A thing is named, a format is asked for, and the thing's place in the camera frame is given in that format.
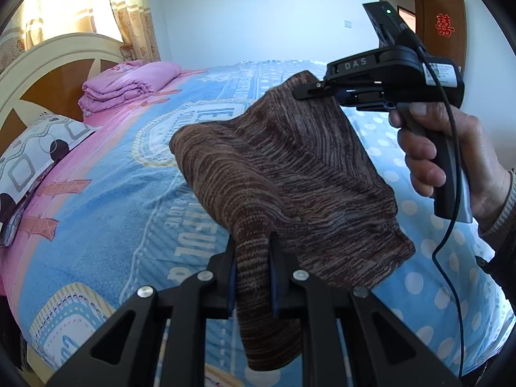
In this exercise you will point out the red paper door decoration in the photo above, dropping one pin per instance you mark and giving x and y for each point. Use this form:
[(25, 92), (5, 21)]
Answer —
[(444, 25)]

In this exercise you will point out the brown wooden door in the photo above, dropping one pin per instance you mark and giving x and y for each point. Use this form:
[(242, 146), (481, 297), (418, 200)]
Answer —
[(427, 20)]

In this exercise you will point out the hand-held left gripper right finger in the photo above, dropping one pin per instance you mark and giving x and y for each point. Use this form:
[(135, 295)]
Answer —
[(275, 286)]

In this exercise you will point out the cream and wood headboard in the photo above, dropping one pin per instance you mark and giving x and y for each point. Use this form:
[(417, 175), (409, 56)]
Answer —
[(60, 44)]

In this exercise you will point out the person's right forearm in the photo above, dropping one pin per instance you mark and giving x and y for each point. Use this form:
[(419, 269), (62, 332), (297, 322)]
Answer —
[(504, 225)]

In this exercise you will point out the white patterned pillow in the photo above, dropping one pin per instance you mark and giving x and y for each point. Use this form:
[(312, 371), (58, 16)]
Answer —
[(36, 157)]

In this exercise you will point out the folded pink quilt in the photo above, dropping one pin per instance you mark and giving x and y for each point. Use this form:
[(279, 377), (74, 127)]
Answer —
[(129, 84)]

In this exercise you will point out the beige floral curtain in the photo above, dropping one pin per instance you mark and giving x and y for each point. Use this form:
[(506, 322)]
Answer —
[(133, 20)]

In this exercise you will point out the person's right hand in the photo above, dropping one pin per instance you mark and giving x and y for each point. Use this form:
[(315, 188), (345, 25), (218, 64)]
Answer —
[(479, 149)]

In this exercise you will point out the blue printed polka-dot blanket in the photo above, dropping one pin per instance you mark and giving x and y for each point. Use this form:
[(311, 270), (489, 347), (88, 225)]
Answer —
[(141, 217)]

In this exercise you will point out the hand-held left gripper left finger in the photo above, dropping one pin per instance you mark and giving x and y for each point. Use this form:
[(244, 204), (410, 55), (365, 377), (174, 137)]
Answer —
[(230, 290)]

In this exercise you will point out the pink bed sheet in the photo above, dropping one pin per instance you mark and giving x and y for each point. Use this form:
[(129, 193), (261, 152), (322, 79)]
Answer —
[(92, 161)]

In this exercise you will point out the brown striped knit sweater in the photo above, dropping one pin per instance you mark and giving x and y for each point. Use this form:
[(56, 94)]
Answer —
[(290, 169)]

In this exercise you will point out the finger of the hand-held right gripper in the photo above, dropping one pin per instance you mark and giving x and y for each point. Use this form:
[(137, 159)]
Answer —
[(312, 89)]

